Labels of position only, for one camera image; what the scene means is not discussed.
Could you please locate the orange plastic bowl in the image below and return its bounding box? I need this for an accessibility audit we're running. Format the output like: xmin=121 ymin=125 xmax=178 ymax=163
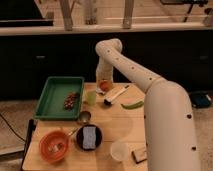
xmin=39 ymin=130 xmax=69 ymax=163

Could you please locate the blue sponge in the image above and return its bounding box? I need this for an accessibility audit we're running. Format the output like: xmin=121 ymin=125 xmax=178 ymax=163
xmin=83 ymin=126 xmax=96 ymax=150

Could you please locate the red apple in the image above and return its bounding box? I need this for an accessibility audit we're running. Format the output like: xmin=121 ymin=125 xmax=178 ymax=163
xmin=99 ymin=80 xmax=112 ymax=92

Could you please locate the clear plastic cup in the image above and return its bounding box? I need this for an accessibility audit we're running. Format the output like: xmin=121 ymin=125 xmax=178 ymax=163
xmin=110 ymin=141 xmax=129 ymax=162

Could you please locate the dark blue floor object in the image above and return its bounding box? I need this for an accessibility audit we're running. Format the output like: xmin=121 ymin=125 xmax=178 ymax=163
xmin=189 ymin=92 xmax=212 ymax=108

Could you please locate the black bowl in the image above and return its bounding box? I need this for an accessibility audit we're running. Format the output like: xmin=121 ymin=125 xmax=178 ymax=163
xmin=76 ymin=124 xmax=102 ymax=151

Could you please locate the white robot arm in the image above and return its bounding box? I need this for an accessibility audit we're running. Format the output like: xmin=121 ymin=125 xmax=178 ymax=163
xmin=95 ymin=39 xmax=201 ymax=171

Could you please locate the white handled brush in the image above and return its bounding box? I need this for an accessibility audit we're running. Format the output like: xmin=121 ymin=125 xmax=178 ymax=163
xmin=104 ymin=85 xmax=128 ymax=106

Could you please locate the black floor cable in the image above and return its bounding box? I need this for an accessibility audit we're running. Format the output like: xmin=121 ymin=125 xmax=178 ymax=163
xmin=0 ymin=113 xmax=27 ymax=144

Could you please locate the green plastic tray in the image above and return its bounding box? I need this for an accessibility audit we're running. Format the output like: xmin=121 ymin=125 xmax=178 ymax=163
xmin=34 ymin=76 xmax=84 ymax=120

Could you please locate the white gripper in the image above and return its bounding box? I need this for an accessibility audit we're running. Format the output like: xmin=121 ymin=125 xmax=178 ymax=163
xmin=96 ymin=59 xmax=113 ymax=83

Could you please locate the small green cup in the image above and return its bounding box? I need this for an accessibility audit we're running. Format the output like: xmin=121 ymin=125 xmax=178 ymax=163
xmin=86 ymin=91 xmax=96 ymax=106

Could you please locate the brown grape bunch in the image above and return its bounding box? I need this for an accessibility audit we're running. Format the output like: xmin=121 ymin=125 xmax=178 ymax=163
xmin=64 ymin=92 xmax=79 ymax=110

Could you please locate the metal spoon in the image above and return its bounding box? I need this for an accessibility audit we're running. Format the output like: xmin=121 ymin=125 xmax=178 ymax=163
xmin=67 ymin=111 xmax=91 ymax=138

